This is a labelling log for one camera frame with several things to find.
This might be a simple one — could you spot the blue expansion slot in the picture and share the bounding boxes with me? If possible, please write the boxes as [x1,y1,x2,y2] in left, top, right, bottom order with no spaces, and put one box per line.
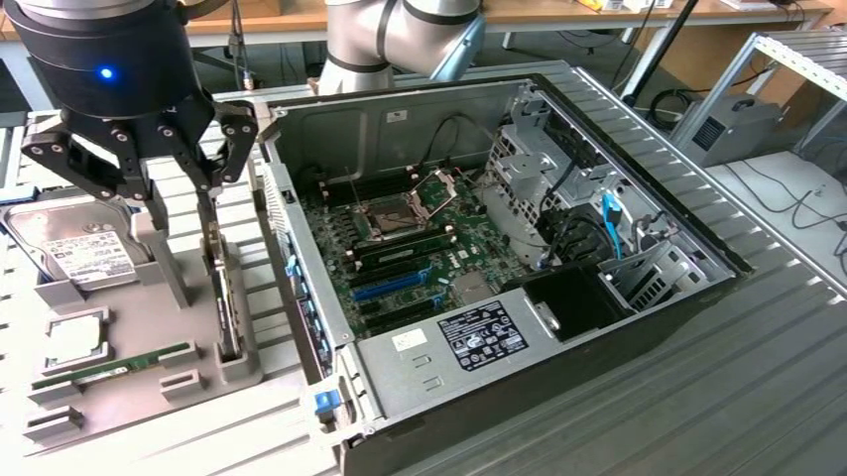
[353,277,430,302]

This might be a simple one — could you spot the open black PC case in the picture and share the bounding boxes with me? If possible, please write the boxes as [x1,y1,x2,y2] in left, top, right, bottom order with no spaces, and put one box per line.
[237,72,756,476]

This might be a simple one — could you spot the CPU chip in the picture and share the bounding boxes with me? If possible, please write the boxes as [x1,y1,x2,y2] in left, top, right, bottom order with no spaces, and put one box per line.
[45,316,106,366]

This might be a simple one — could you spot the black wire bundle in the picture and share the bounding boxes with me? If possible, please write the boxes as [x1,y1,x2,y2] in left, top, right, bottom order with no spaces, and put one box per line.
[533,205,613,272]

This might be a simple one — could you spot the blue case latch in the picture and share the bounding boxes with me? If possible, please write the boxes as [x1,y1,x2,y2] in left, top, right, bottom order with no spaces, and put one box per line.
[309,391,342,416]

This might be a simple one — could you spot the small white yellow boxes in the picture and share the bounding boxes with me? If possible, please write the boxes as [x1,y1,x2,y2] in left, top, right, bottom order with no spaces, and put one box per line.
[574,0,669,14]

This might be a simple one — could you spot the black graphics card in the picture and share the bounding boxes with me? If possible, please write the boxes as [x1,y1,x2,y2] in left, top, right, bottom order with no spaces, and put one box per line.
[195,190,245,359]

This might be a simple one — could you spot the long black expansion slot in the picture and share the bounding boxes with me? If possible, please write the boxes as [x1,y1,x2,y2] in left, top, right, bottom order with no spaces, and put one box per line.
[346,265,424,290]

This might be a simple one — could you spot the blue wire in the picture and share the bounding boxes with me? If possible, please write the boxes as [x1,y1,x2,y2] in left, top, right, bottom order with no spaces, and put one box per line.
[598,192,626,262]

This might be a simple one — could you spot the long wooden desk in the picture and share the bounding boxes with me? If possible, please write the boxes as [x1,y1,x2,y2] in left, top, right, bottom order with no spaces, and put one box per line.
[478,0,834,95]

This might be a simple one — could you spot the green motherboard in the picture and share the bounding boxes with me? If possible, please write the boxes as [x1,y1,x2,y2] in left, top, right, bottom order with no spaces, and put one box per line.
[289,163,530,338]

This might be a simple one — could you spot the grey computer box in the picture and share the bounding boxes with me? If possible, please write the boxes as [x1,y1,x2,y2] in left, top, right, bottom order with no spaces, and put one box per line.
[686,93,785,168]

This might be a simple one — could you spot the green RAM stick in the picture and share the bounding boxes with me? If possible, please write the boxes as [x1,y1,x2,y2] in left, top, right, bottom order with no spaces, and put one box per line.
[30,344,190,391]

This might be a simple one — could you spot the blue disk caddy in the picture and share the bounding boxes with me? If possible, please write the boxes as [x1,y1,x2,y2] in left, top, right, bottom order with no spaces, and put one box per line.
[0,196,54,284]

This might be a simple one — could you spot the black office chair base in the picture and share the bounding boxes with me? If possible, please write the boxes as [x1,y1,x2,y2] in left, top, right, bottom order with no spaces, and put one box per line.
[189,47,234,73]

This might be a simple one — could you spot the coiled black cable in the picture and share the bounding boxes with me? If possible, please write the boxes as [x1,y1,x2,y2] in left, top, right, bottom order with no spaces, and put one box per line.
[649,88,694,131]

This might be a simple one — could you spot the black tripod pole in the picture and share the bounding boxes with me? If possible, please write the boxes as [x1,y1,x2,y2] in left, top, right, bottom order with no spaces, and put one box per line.
[620,0,700,105]

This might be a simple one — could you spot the metal socket cover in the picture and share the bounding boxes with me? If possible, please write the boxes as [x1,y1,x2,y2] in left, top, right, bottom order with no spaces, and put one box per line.
[408,168,458,219]

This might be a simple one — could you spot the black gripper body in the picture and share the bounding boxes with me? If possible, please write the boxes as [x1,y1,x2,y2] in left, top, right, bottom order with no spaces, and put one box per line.
[2,0,214,161]

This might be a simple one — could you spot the looped black wire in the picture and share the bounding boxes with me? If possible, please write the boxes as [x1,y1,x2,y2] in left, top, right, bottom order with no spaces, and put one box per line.
[422,114,496,163]

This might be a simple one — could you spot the grey parts rack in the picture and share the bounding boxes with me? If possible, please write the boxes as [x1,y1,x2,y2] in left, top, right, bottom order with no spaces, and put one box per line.
[22,210,265,455]

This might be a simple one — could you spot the grey power supply with label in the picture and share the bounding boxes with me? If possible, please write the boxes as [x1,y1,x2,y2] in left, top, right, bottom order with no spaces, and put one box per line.
[342,287,568,432]

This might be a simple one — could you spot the CPU socket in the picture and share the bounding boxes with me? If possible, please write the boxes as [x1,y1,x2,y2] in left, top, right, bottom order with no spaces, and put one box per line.
[356,197,418,243]

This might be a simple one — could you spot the thin hanging cable with plug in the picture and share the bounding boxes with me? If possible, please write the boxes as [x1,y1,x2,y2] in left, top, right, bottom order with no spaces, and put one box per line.
[226,0,257,91]

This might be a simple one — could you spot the black cable on white table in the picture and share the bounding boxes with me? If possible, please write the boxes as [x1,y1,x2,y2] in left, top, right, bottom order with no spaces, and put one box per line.
[724,161,847,232]

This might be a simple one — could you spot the metal disk bay cage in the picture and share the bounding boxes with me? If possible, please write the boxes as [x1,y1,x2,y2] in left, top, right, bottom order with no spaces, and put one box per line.
[485,123,596,209]

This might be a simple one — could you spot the thin locking lever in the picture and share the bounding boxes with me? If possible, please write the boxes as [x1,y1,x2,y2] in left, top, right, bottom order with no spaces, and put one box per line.
[346,166,364,219]

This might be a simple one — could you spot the silver hard disk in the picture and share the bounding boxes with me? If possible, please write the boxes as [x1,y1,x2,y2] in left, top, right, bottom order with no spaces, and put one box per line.
[2,195,143,292]

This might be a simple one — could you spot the aluminium frame shelf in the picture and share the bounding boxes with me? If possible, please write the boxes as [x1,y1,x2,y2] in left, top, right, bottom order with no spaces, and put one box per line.
[670,28,847,165]

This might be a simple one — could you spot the silver chipset heatsink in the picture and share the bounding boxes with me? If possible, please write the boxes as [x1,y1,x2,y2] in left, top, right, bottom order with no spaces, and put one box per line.
[454,275,498,304]

